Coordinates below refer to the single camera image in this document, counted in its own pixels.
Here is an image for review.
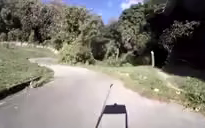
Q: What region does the grey asphalt path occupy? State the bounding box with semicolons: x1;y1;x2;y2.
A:
0;57;205;128

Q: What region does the pale short post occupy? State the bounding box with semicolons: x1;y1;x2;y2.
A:
150;50;156;68

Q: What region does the grass area with kerb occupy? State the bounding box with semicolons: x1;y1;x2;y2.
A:
0;42;56;101

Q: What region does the wood of green trees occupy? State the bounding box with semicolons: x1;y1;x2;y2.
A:
0;0;205;73

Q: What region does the low pale stone wall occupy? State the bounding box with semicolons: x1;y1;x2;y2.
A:
0;38;59;54

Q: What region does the grass verge with leaves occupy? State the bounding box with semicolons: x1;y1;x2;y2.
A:
73;61;205;123

